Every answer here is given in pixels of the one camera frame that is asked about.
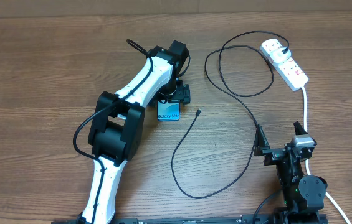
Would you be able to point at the Samsung Galaxy smartphone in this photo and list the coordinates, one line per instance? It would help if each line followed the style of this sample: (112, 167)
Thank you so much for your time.
(168, 111)

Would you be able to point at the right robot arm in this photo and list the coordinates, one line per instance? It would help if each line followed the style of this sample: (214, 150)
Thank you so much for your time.
(303, 194)

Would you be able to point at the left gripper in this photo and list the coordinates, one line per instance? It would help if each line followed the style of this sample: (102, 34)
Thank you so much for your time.
(181, 93)

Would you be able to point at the white charger plug adapter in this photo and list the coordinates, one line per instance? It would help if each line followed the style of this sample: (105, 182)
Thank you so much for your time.
(280, 55)

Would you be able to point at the white power strip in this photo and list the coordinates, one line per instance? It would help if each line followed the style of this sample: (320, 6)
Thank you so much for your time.
(290, 71)

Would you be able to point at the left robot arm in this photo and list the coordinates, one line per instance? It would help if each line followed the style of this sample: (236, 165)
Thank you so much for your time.
(117, 123)

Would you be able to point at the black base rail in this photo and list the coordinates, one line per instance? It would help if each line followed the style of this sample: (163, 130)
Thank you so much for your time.
(244, 219)

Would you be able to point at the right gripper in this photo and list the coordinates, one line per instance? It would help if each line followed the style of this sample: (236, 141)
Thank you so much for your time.
(273, 154)

